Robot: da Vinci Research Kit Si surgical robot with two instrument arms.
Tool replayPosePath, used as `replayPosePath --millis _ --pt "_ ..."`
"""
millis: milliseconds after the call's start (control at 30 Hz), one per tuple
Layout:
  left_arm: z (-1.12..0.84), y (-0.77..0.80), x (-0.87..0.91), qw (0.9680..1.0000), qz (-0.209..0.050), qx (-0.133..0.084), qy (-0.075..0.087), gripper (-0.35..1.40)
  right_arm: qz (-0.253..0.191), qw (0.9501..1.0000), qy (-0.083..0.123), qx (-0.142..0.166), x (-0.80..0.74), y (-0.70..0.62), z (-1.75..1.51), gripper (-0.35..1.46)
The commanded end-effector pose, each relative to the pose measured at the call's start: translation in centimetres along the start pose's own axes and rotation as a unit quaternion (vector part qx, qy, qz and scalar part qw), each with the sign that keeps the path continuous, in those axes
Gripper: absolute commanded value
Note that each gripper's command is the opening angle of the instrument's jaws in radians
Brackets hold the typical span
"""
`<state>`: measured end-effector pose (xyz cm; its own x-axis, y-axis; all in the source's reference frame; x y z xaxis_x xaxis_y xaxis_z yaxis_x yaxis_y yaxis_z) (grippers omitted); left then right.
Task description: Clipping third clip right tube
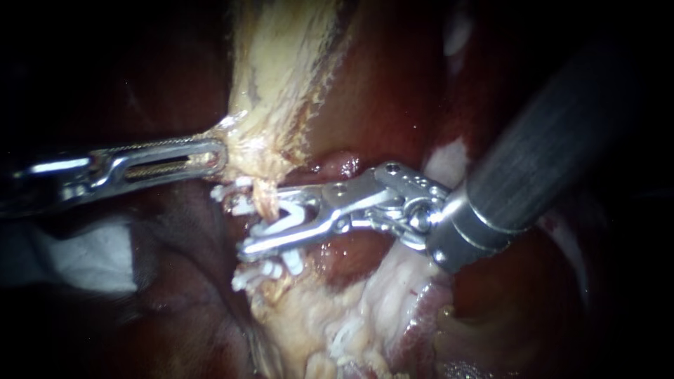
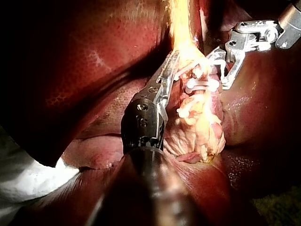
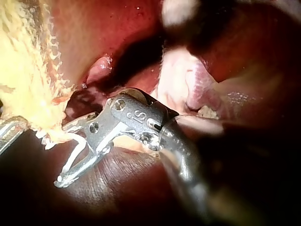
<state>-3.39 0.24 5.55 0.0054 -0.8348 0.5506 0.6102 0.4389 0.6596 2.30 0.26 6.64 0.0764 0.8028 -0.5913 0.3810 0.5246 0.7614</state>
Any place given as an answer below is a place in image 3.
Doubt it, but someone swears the gallbladder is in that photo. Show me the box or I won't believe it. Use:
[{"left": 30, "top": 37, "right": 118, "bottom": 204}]
[{"left": 0, "top": 0, "right": 77, "bottom": 148}]

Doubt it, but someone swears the left arm instrument jaw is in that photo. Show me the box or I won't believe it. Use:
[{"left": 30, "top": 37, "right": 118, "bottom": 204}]
[{"left": 0, "top": 116, "right": 31, "bottom": 156}]

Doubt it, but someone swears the right arm instrument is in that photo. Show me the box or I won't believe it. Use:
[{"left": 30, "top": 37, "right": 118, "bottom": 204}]
[{"left": 83, "top": 88, "right": 180, "bottom": 156}]

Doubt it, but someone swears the right arm instrument jaw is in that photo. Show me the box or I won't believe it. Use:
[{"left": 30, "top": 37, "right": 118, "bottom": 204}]
[
  {"left": 61, "top": 111, "right": 100, "bottom": 132},
  {"left": 53, "top": 146, "right": 111, "bottom": 188}
]

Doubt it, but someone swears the dark red liver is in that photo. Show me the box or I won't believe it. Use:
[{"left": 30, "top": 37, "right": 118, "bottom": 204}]
[{"left": 0, "top": 0, "right": 301, "bottom": 226}]

